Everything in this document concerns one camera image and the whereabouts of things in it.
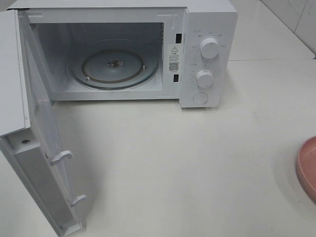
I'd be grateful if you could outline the round white door button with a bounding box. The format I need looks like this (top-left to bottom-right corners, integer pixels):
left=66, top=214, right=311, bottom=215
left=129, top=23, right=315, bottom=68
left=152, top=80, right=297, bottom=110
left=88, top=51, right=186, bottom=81
left=193, top=92, right=208, bottom=105

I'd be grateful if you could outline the white microwave knob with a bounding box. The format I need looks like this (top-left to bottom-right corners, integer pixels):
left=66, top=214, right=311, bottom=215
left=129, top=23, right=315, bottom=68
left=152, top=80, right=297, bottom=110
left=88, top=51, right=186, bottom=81
left=196, top=70, right=214, bottom=88
left=199, top=36, right=220, bottom=59

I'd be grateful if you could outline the pink round plate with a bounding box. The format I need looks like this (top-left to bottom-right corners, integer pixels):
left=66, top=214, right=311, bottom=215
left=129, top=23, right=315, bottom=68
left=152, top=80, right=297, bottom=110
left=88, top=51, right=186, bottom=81
left=296, top=136, right=316, bottom=203

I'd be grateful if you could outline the glass microwave turntable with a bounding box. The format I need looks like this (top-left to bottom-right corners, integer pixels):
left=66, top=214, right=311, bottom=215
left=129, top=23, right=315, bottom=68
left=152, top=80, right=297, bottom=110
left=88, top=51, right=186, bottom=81
left=69, top=39, right=161, bottom=90

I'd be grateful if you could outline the white microwave oven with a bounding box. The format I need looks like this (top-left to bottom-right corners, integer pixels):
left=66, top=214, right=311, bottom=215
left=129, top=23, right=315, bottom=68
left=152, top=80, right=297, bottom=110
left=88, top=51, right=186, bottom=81
left=4, top=0, right=238, bottom=108

